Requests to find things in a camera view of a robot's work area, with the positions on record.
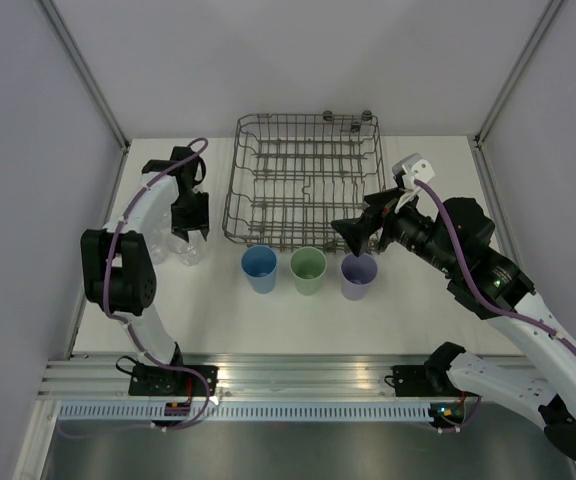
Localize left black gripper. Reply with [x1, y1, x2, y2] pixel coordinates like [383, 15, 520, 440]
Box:
[170, 191, 209, 244]

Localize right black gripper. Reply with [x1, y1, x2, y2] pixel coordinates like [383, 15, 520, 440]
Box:
[331, 184, 459, 275]

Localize clear glass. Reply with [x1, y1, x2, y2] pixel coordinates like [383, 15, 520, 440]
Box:
[167, 231, 206, 266]
[145, 227, 169, 265]

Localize purple plastic cup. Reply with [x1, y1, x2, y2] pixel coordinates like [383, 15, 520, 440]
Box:
[340, 253, 378, 301]

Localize green plastic cup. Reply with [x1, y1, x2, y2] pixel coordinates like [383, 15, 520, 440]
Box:
[290, 247, 327, 296]

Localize blue plastic cup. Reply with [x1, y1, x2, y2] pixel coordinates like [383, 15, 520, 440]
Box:
[241, 245, 279, 294]

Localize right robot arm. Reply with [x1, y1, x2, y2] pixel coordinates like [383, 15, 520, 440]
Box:
[331, 188, 576, 462]

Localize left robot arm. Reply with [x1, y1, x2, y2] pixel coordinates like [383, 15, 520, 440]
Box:
[80, 138, 216, 397]

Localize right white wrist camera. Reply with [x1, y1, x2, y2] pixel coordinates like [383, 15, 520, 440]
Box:
[392, 153, 435, 213]

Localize grey wire dish rack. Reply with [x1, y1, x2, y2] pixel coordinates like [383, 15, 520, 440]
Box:
[222, 110, 387, 254]

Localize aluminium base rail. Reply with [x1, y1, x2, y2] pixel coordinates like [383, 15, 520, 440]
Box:
[38, 352, 426, 401]

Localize left aluminium frame post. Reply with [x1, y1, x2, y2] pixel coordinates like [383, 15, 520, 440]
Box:
[35, 0, 130, 153]

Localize aluminium frame post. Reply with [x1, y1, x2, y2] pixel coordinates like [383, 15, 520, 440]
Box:
[35, 0, 130, 153]
[472, 0, 568, 149]

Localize white slotted cable duct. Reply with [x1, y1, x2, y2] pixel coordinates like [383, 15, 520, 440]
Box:
[59, 401, 432, 423]

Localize right aluminium frame post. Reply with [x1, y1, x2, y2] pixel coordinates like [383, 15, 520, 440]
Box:
[472, 0, 568, 149]

